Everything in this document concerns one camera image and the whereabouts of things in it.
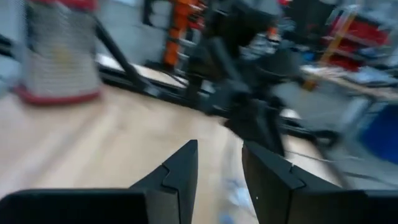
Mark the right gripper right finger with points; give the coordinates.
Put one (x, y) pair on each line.
(280, 193)

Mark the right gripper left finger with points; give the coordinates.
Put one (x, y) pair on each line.
(174, 186)

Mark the blue label dropper bottle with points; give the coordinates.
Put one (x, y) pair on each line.
(237, 196)

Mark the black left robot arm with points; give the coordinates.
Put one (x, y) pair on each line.
(242, 37)

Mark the blue storage bin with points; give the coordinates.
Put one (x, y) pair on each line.
(382, 137)

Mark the red storage shelf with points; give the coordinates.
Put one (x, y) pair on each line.
(357, 37)

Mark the red and grey box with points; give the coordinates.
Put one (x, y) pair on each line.
(59, 59)

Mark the orange post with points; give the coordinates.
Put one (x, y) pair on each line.
(178, 31)

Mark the black aluminium frame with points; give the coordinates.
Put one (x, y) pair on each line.
(124, 65)

